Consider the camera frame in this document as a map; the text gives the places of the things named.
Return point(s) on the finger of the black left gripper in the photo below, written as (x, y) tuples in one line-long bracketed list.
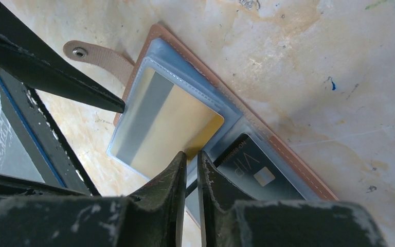
[(31, 61)]

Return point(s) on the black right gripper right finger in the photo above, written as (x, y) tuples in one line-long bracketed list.
[(230, 217)]

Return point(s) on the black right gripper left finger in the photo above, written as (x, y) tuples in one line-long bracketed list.
[(151, 216)]

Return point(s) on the gold VIP credit card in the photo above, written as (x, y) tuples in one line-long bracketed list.
[(161, 120)]

